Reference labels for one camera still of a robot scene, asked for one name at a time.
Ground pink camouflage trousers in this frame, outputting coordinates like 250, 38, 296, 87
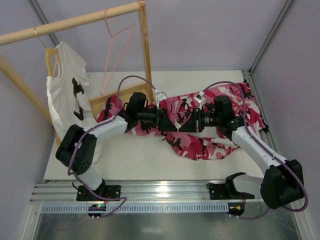
97, 82, 267, 160

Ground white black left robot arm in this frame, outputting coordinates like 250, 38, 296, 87
55, 92, 176, 200

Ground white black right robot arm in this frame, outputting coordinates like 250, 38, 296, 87
178, 95, 308, 210

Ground yellow wooden hanger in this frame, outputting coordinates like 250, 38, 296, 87
34, 26, 61, 78

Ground white printed t-shirt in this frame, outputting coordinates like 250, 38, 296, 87
46, 41, 97, 140

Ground wooden clothes rack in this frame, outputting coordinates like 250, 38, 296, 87
0, 0, 155, 146

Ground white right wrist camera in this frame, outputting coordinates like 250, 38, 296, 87
193, 91, 207, 109

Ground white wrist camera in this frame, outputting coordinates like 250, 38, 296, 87
193, 91, 207, 109
153, 89, 167, 108

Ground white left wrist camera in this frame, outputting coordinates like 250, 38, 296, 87
153, 89, 167, 108

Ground pink wire hanger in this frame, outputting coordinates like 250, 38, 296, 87
99, 8, 136, 96

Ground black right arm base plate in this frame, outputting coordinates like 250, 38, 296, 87
206, 181, 255, 200

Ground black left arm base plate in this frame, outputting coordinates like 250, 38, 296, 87
76, 185, 121, 202

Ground slotted grey cable duct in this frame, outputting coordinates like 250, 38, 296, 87
40, 202, 229, 214

